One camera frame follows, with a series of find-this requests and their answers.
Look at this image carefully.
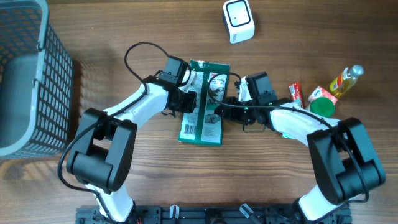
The green 3M gloves package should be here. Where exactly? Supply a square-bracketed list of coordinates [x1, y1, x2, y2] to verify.
[178, 60, 230, 146]

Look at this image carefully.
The red white small packet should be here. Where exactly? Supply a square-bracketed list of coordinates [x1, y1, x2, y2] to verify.
[288, 82, 304, 108]

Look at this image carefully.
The red Kleenex tissue pack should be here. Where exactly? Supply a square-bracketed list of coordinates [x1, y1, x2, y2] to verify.
[308, 86, 338, 105]

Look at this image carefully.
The green lid jar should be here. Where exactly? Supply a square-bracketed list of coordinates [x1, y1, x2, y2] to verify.
[306, 97, 335, 118]

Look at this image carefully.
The yellow dish soap bottle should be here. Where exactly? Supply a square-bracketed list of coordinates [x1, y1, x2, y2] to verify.
[330, 65, 364, 98]

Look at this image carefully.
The teal white small packet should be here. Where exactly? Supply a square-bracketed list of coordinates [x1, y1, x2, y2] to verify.
[282, 133, 295, 139]

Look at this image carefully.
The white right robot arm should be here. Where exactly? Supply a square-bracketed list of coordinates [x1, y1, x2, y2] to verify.
[214, 97, 386, 223]

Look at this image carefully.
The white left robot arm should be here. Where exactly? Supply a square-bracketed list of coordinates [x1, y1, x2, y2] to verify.
[59, 74, 197, 223]

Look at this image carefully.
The white barcode scanner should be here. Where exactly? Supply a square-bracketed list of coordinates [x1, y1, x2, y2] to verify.
[223, 0, 255, 44]

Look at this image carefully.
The grey mesh basket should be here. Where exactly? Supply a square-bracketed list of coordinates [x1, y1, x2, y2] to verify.
[1, 0, 74, 159]

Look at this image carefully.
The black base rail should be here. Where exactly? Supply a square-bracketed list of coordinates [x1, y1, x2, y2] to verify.
[75, 204, 353, 224]

